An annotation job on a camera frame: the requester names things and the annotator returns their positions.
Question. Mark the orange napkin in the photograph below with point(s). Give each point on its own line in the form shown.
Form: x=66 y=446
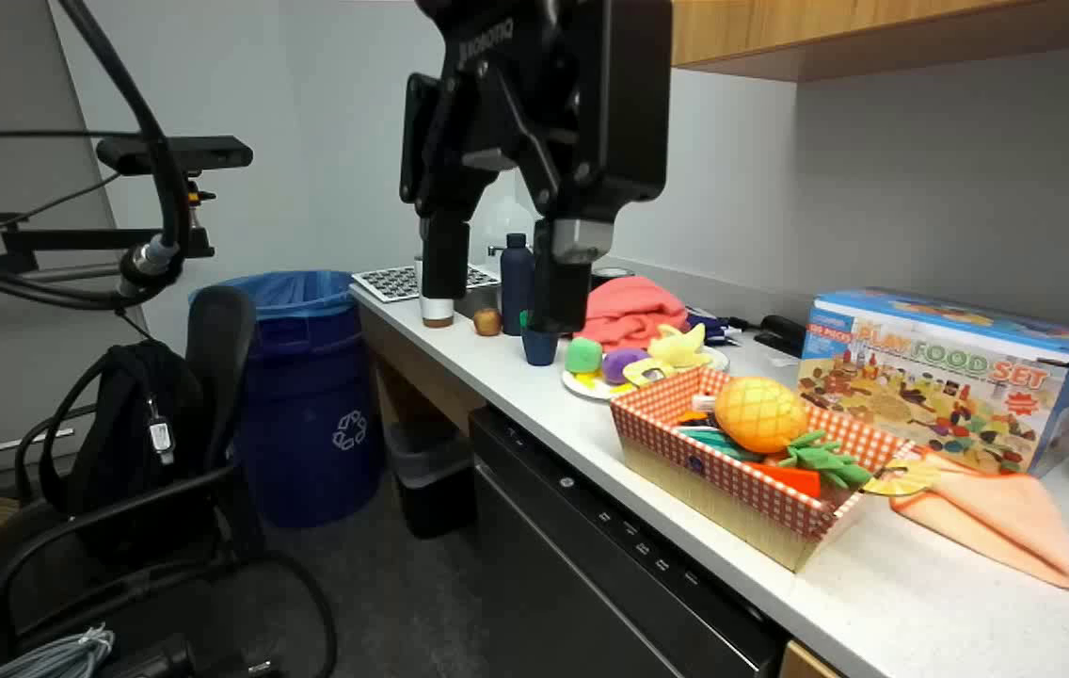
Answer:
x=1000 y=528

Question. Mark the black stereo camera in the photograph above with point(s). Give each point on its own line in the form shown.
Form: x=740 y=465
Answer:
x=178 y=151

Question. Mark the teal toy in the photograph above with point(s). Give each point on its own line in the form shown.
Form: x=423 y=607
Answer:
x=709 y=438

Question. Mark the pink cloth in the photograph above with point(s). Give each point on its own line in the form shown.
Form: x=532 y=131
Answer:
x=628 y=307

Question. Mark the dishwasher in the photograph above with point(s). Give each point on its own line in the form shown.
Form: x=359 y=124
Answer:
x=586 y=567

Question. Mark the yellow star toy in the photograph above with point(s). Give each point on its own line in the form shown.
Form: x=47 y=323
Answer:
x=681 y=345

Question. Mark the black backpack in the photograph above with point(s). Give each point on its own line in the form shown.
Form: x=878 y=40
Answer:
x=120 y=438

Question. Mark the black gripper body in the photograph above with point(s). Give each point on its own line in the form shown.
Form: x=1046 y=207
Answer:
x=612 y=89

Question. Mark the orange red toy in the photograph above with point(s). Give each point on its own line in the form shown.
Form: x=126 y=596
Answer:
x=790 y=479

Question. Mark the wooden upper cabinet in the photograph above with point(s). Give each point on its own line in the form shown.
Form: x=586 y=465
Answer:
x=810 y=22

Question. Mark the green toy ball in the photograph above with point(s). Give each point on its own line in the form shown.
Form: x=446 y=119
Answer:
x=582 y=356

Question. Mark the white plate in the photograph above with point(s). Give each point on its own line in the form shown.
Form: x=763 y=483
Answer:
x=586 y=386

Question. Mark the small black object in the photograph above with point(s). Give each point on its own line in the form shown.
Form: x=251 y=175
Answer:
x=783 y=337

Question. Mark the black camera stand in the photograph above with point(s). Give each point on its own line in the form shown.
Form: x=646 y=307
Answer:
x=83 y=236

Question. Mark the toy lemon slice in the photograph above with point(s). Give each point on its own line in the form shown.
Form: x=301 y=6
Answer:
x=902 y=479

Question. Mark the black office chair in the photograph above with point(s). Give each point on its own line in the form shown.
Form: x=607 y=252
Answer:
x=221 y=362

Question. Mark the dark blue bottle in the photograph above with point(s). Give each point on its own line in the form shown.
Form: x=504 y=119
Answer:
x=517 y=283

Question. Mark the toy food set box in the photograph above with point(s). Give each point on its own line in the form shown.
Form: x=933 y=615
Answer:
x=933 y=390

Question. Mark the white cup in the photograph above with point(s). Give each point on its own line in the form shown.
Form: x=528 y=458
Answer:
x=436 y=311

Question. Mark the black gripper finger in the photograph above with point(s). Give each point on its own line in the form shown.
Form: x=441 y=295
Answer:
x=561 y=295
x=446 y=256

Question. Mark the white keyboard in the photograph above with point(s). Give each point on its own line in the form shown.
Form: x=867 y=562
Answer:
x=387 y=283

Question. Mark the blue recycling bin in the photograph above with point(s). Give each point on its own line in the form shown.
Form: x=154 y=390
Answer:
x=310 y=416

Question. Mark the small brown toy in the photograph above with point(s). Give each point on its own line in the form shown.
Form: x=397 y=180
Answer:
x=488 y=321

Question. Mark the grey teal cloth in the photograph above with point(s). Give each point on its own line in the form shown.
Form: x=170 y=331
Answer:
x=56 y=656

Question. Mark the small black waste bin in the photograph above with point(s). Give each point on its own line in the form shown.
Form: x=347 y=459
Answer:
x=434 y=483

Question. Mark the yellow toy pineapple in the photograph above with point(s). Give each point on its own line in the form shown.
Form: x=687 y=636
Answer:
x=763 y=416

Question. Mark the red checkered fruit box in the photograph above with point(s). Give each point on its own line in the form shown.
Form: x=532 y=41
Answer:
x=709 y=483

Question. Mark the wooden cabinet door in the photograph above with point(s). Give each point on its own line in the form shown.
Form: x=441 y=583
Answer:
x=801 y=664

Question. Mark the blue cup green rim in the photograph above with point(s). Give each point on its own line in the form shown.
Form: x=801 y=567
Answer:
x=538 y=349

